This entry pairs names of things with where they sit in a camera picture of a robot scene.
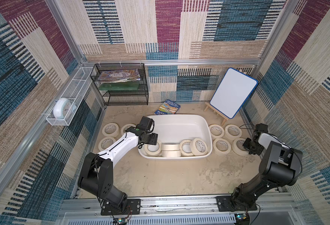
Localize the masking tape roll eight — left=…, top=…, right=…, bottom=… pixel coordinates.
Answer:
left=162, top=151, right=181, bottom=158

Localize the white wire wall basket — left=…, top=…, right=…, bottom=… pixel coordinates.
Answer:
left=46, top=67, right=93, bottom=126

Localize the masking tape roll five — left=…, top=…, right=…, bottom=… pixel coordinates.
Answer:
left=144, top=141, right=162, bottom=157

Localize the blue framed whiteboard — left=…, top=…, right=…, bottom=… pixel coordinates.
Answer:
left=210, top=68, right=258, bottom=119

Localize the masking tape roll twelve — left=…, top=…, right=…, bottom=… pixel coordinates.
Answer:
left=232, top=138, right=249, bottom=156

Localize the black wire shelf rack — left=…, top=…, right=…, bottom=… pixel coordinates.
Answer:
left=90, top=63, right=149, bottom=106

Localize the masking tape roll nine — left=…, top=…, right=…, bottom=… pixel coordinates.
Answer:
left=180, top=139, right=194, bottom=157

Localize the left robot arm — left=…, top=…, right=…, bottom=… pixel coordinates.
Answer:
left=78, top=127, right=158, bottom=212

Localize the masking tape roll six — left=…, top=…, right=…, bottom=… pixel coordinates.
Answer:
left=98, top=137, right=116, bottom=151

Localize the masking tape roll seven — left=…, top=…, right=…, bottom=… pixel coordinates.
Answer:
left=161, top=144, right=180, bottom=151

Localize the masking tape roll one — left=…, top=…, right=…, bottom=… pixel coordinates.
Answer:
left=102, top=123, right=120, bottom=138

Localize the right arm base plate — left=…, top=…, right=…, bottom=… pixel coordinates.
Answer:
left=215, top=196, right=258, bottom=212

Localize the masking tape roll ten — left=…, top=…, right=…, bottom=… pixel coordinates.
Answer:
left=190, top=138, right=208, bottom=156

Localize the colourful puzzle box on shelf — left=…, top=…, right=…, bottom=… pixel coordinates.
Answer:
left=97, top=69, right=141, bottom=83

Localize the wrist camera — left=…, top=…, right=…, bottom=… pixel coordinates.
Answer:
left=137, top=116, right=155, bottom=133
left=255, top=123, right=268, bottom=133

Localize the masking tape roll four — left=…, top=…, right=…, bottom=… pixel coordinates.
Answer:
left=213, top=138, right=232, bottom=156

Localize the white round alarm clock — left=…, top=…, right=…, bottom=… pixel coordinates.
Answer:
left=53, top=98, right=77, bottom=119

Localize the blue treehouse book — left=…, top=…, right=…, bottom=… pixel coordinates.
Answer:
left=155, top=100, right=180, bottom=115

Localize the wooden easel stand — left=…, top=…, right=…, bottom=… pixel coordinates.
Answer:
left=204, top=102, right=229, bottom=126

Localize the masking tape roll three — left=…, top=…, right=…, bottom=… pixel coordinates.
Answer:
left=224, top=124, right=242, bottom=141

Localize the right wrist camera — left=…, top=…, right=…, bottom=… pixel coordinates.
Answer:
left=255, top=123, right=268, bottom=133

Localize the green board on shelf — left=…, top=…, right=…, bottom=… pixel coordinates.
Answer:
left=98, top=82, right=140, bottom=91

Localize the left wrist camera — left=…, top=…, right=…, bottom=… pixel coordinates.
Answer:
left=137, top=116, right=155, bottom=133

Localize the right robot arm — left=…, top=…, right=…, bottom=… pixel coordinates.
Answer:
left=230, top=133, right=303, bottom=211

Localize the masking tape roll eleven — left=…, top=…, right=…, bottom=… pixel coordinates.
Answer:
left=209, top=124, right=225, bottom=140

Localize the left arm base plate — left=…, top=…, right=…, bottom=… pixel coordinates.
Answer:
left=100, top=198, right=141, bottom=216

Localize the masking tape roll two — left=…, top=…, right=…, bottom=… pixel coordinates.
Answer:
left=120, top=123, right=136, bottom=136

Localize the white plastic storage box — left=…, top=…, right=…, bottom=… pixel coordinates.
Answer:
left=138, top=114, right=213, bottom=160

